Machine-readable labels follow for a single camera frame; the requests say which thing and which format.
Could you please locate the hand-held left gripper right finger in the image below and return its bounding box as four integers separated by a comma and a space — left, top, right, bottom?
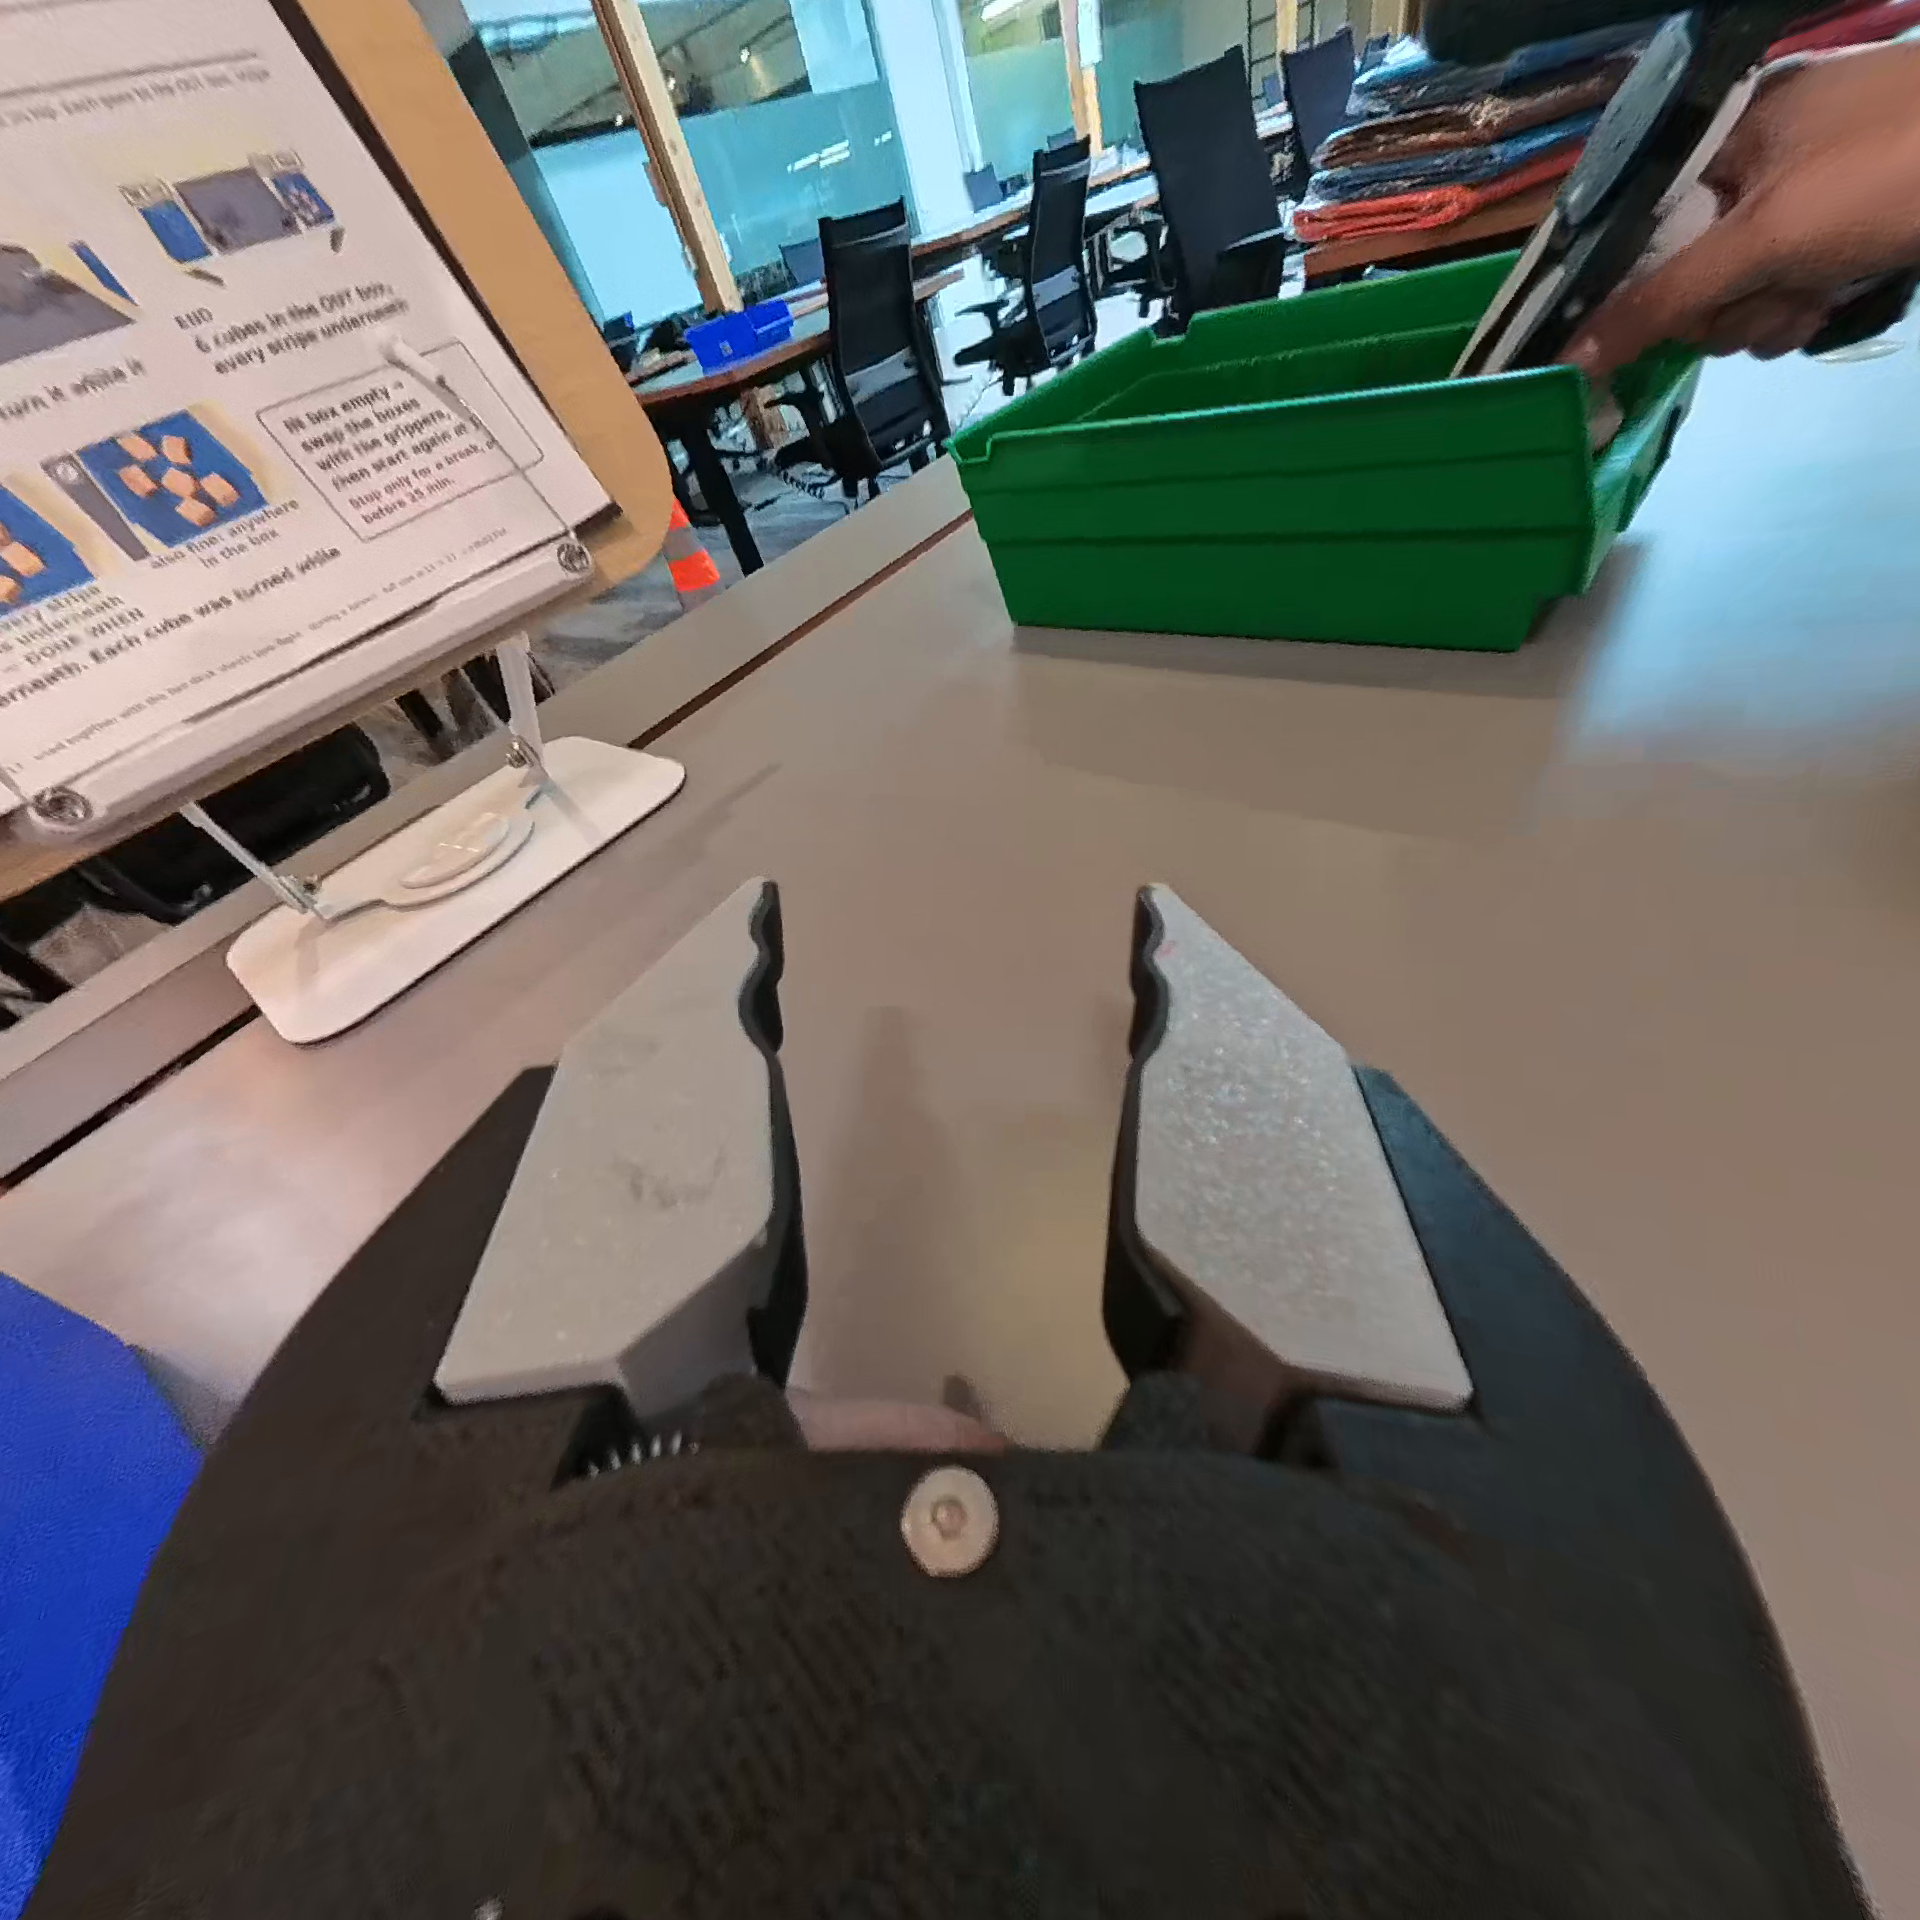
1102, 883, 1476, 1426

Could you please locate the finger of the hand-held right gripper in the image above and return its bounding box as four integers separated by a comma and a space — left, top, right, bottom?
1447, 221, 1596, 383

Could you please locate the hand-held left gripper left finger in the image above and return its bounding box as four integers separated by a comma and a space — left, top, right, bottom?
433, 880, 810, 1423

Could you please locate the green plastic bin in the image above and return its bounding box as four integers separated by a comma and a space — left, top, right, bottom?
949, 247, 1709, 653

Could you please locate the blue plastic bin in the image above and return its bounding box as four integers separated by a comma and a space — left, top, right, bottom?
0, 1271, 208, 1920

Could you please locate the person's right hand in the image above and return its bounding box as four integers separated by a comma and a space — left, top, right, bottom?
1559, 47, 1920, 377

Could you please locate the stack of folded cloths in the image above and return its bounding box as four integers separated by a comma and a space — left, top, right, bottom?
1294, 0, 1696, 247

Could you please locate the instruction sheet on stand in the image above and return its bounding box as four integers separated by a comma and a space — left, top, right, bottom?
0, 0, 687, 1047

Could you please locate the small blue storage bin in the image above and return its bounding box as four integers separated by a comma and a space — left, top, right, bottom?
686, 298, 792, 373

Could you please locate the wooden office desk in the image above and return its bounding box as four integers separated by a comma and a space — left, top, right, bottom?
630, 271, 965, 578

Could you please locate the printed instruction sheet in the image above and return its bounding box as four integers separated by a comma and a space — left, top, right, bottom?
0, 0, 617, 818

